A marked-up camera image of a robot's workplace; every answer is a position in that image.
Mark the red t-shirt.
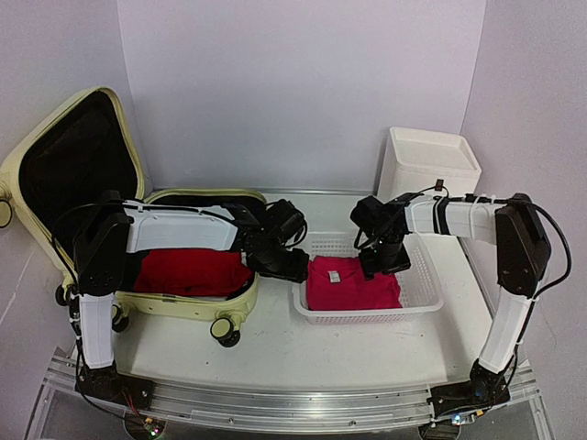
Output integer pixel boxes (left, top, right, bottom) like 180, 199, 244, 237
132, 248, 254, 298

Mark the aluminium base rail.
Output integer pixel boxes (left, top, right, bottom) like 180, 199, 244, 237
24, 349, 554, 439

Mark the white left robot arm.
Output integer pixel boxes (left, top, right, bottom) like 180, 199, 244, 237
51, 190, 309, 408

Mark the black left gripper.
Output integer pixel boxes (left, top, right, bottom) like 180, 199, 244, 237
255, 238, 310, 285

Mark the magenta t-shirt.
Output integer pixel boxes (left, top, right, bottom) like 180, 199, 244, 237
306, 256, 402, 312

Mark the white three-drawer storage cabinet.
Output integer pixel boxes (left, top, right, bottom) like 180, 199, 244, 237
376, 127, 482, 201

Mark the white plastic mesh basket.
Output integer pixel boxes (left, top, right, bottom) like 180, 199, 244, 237
292, 232, 443, 325

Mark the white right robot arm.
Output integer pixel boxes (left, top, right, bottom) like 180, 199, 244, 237
350, 190, 572, 415

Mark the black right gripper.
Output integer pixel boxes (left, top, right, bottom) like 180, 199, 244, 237
358, 233, 410, 282

